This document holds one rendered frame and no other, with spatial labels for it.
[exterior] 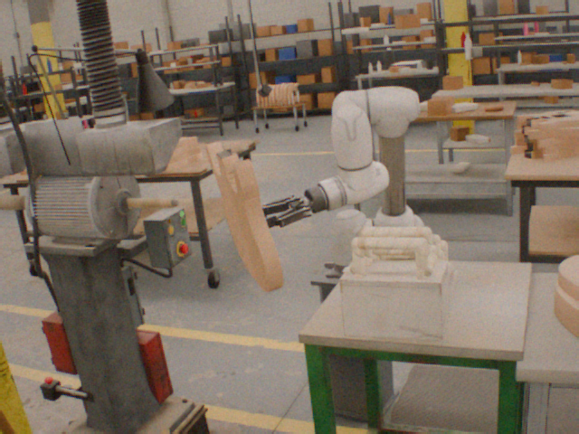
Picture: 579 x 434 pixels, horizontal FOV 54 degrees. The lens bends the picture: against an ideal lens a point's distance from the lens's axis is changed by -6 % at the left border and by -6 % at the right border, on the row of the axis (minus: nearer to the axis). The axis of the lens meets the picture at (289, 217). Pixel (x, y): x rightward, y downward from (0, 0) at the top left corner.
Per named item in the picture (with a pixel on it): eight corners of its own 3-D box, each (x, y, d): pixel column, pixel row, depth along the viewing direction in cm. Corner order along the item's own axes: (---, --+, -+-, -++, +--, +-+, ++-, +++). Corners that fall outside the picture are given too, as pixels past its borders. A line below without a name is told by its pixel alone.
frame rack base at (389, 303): (344, 337, 166) (338, 280, 160) (356, 312, 179) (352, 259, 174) (443, 342, 156) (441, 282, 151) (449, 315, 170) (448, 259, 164)
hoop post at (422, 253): (415, 280, 154) (413, 246, 152) (417, 275, 157) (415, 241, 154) (428, 280, 153) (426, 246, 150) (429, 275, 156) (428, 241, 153)
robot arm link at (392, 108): (372, 239, 273) (421, 234, 271) (375, 263, 260) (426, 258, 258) (361, 81, 227) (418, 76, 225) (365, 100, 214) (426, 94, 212)
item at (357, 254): (352, 278, 160) (349, 245, 158) (355, 273, 163) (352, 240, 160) (365, 278, 159) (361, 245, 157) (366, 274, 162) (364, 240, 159)
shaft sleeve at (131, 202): (134, 200, 208) (132, 208, 207) (128, 196, 206) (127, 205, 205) (176, 200, 201) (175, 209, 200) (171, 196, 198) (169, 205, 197)
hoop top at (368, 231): (357, 240, 165) (356, 228, 164) (360, 236, 168) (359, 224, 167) (431, 241, 158) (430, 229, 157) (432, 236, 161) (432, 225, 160)
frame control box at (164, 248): (118, 284, 240) (105, 223, 233) (148, 264, 259) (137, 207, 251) (168, 288, 231) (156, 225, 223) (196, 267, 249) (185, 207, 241)
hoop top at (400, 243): (349, 251, 158) (349, 239, 157) (353, 247, 161) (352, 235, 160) (426, 252, 151) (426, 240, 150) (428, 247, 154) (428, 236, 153)
